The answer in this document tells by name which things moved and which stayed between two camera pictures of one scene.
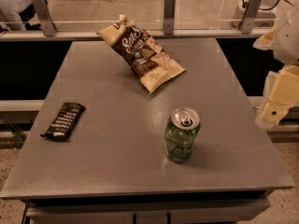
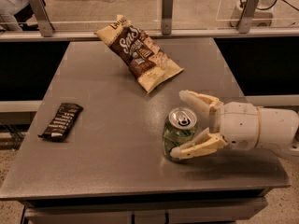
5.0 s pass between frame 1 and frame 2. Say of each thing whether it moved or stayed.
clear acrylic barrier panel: stayed
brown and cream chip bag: stayed
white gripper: moved
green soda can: stayed
